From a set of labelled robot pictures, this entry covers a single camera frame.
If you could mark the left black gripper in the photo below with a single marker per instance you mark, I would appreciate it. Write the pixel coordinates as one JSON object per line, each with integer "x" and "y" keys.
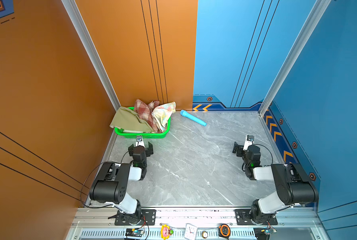
{"x": 149, "y": 149}

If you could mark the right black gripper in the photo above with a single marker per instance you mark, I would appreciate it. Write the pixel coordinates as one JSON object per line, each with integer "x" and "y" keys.
{"x": 237, "y": 148}

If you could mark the floral pastel skirt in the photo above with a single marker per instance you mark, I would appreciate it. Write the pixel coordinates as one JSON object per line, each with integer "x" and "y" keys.
{"x": 162, "y": 114}

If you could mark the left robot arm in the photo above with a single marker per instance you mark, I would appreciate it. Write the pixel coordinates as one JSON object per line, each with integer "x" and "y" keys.
{"x": 110, "y": 185}

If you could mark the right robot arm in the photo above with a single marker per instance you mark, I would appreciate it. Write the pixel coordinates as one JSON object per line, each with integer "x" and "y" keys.
{"x": 292, "y": 185}

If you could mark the green plastic basket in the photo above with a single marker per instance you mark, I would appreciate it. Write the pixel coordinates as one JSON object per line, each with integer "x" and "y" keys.
{"x": 121, "y": 132}

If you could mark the olive green skirt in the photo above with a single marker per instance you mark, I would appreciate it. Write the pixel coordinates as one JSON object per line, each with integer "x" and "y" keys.
{"x": 129, "y": 121}

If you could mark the red plaid skirt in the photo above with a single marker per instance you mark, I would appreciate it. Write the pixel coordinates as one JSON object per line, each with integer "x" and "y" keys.
{"x": 144, "y": 111}

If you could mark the blue toy microphone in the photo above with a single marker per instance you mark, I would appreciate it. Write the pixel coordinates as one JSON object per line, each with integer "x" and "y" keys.
{"x": 193, "y": 118}

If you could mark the right circuit board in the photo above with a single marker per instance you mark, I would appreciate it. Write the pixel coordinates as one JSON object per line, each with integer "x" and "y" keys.
{"x": 264, "y": 233}

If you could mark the orange black tape measure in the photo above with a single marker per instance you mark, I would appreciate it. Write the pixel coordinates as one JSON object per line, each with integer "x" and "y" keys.
{"x": 224, "y": 231}

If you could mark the green circuit board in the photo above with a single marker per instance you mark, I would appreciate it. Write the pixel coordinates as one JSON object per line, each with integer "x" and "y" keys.
{"x": 134, "y": 234}

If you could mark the yellow pink flower toy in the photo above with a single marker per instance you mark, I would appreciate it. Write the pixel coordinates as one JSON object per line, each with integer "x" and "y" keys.
{"x": 166, "y": 232}

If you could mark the small round brass object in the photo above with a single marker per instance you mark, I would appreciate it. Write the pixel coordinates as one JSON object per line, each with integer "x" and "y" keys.
{"x": 204, "y": 234}

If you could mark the small white clock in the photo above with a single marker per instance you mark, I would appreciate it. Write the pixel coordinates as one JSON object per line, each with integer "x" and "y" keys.
{"x": 190, "y": 232}

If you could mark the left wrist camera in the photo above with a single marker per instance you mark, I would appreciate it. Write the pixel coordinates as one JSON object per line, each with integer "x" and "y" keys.
{"x": 139, "y": 141}

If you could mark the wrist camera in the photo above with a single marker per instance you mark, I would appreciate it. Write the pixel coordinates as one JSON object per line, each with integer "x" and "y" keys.
{"x": 249, "y": 140}
{"x": 139, "y": 141}

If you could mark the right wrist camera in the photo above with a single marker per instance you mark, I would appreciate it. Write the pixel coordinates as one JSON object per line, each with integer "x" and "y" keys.
{"x": 249, "y": 140}

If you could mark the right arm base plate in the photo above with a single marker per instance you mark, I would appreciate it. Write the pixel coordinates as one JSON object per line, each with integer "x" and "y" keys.
{"x": 246, "y": 217}

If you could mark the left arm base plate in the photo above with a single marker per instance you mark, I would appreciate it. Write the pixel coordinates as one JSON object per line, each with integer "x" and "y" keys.
{"x": 147, "y": 216}

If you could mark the aluminium front rail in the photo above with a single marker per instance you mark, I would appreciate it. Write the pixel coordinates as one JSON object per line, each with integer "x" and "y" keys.
{"x": 293, "y": 224}

